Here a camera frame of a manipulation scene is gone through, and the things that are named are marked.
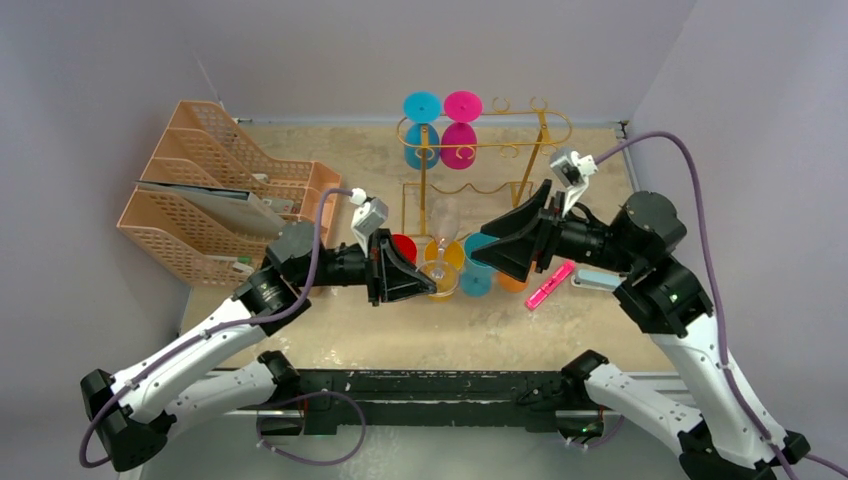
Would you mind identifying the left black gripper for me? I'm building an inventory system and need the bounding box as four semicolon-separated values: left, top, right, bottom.
295;227;436;306

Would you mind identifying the orange wine glass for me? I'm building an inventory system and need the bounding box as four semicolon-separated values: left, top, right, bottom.
495;272;528;293

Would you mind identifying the blue wine glass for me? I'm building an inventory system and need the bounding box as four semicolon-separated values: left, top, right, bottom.
459;233;496;298
403;91;441;170

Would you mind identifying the yellow wine glass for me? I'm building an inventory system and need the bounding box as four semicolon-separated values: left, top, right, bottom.
419;239;465;302

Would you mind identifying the clear wine glass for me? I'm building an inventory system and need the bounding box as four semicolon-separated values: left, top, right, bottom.
418;198;461;302

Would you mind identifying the magenta wine glass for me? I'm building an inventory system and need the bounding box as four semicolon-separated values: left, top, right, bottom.
440;90;484;170

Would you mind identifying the red wine glass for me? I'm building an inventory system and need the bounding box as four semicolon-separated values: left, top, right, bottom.
392;233;418;265

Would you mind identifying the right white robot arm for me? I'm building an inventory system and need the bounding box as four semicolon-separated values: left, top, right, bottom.
472;182;810;479

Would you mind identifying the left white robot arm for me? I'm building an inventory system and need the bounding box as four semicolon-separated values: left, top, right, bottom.
79;221;436;472

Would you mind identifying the pink highlighter marker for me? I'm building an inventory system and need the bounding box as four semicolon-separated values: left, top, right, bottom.
524;260;576;311

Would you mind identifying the light blue stapler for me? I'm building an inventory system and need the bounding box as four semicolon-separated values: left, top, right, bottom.
571;268;622;292

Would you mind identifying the grey folder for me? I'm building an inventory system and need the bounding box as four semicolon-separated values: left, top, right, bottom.
136;180;285;239

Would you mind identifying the peach plastic file organizer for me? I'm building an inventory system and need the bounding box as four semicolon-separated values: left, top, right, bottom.
117;100;342;287

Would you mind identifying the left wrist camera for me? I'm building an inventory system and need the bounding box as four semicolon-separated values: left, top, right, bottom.
350;188;389;252

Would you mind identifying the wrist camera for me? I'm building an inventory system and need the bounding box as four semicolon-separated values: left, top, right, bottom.
549;147;598;214
350;188;389;252

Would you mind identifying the gold wire glass rack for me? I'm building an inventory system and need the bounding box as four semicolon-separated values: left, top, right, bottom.
395;94;575;238

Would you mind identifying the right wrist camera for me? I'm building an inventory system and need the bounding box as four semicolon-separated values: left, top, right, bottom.
549;147;598;214

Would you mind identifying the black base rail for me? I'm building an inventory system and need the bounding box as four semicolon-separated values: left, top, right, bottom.
252;369;612;438

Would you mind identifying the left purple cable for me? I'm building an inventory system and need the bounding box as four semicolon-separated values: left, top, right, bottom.
78;187;372;470

